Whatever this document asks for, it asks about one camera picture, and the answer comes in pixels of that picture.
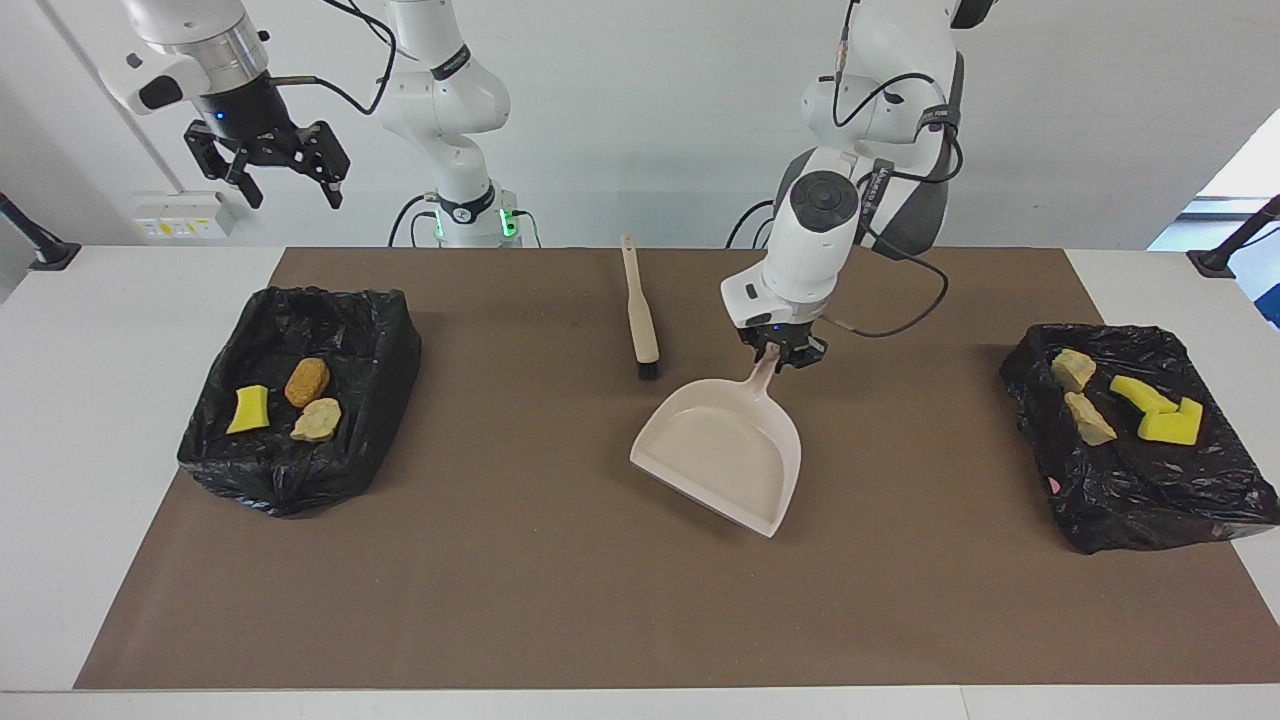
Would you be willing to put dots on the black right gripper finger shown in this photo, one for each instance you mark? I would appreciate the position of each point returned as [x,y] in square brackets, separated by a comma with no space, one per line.
[245,188]
[334,190]

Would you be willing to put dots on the brown table mat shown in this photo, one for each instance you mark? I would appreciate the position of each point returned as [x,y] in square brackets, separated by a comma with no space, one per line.
[640,620]

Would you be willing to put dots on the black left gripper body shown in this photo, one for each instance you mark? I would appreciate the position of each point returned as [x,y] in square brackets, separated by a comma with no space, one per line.
[790,340]

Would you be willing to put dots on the white wall socket box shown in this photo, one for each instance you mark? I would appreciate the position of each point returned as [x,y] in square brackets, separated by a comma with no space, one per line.
[180,215]

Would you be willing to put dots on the black-bagged bin with pink spot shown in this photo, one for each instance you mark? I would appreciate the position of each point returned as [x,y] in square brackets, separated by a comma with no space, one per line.
[1130,500]

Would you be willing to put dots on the pale bread piece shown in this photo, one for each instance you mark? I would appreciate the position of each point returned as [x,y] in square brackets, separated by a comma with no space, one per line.
[316,420]

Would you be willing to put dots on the notched yellow sponge piece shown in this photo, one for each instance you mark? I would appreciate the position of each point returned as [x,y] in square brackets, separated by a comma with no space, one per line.
[1172,427]

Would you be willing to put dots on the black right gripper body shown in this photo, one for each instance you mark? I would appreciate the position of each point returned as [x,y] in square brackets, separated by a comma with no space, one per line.
[255,130]

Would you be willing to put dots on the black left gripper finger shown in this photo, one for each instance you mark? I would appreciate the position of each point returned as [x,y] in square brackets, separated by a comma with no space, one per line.
[803,358]
[762,352]

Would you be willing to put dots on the white wall conduit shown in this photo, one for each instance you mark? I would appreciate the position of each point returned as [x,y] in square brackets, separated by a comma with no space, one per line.
[109,95]

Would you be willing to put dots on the beige brush with black bristles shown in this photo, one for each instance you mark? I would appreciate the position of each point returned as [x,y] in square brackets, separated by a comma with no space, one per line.
[640,310]

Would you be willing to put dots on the brown oblong bread roll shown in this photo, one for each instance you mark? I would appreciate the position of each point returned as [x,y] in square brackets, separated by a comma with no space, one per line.
[307,383]

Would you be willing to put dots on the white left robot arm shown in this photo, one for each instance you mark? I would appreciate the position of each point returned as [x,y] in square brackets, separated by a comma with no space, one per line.
[820,240]

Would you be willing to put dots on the black-bagged trash bin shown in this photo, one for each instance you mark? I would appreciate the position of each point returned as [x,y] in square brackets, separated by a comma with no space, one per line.
[330,475]

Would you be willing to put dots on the beige plastic dustpan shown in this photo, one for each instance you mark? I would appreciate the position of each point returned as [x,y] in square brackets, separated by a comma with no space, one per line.
[720,450]

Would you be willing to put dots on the orange striped croissant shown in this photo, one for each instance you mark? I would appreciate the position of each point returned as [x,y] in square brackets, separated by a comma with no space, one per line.
[1072,368]
[1090,418]

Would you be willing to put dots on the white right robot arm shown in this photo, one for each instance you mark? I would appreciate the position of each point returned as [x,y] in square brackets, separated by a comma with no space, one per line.
[440,100]

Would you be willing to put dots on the yellow sponge chunk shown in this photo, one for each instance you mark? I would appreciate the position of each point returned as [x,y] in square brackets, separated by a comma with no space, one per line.
[248,410]
[1140,393]

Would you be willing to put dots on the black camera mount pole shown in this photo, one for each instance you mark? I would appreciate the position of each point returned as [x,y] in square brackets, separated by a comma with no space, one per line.
[50,252]
[1215,262]

